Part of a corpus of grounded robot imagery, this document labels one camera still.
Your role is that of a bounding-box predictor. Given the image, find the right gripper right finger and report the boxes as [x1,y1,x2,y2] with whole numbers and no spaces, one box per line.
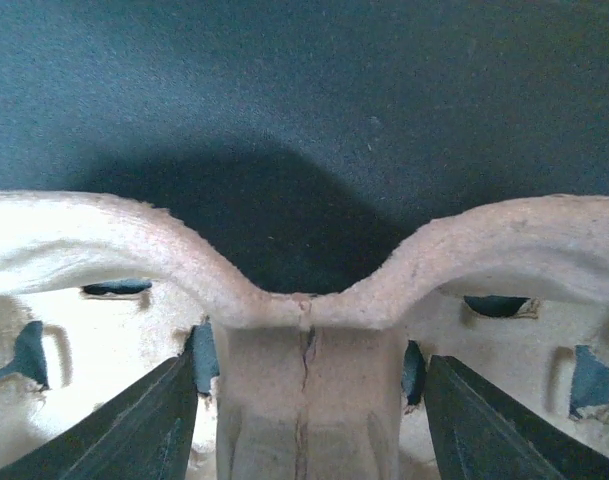
[424,355,609,480]

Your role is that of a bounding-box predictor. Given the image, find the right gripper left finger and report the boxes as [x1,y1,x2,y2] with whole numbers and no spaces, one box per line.
[0,350,198,480]

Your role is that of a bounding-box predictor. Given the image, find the single pulp cup carrier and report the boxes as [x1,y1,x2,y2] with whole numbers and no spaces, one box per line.
[0,191,609,479]

